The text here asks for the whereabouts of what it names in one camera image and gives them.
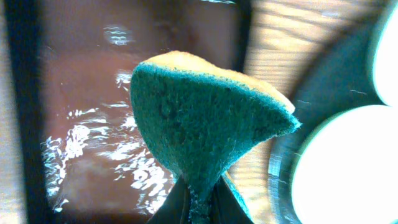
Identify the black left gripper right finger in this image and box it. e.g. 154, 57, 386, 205
211, 172, 254, 224

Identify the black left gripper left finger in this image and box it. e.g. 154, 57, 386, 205
146, 177, 190, 224

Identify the green yellow sponge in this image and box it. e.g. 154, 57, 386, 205
130, 51, 300, 223

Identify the rectangular brown water tray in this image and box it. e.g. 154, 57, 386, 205
1, 0, 252, 223

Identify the round black tray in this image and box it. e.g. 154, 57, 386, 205
269, 22, 397, 223

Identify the right light green plate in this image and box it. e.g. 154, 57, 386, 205
291, 105, 397, 224

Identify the light green plate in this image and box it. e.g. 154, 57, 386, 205
291, 105, 397, 224
372, 2, 397, 107

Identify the upper light green plate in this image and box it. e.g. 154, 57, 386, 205
372, 2, 397, 107

